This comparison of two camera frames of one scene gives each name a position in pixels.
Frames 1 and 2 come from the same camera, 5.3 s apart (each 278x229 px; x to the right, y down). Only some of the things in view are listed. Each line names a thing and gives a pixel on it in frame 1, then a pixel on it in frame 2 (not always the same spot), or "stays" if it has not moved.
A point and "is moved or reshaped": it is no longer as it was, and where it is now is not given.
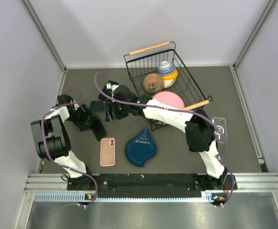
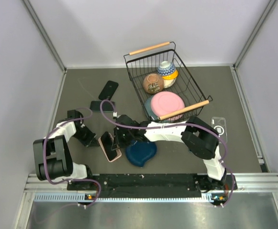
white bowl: [168, 83] stays
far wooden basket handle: [149, 48] stays
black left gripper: [87, 115] to [91, 140]
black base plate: [149, 182] stays
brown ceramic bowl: [153, 83] stays
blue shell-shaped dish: [140, 148] stays
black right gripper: [110, 107] to [118, 142]
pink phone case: [108, 153] is moved or reshaped
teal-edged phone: [97, 106] stays
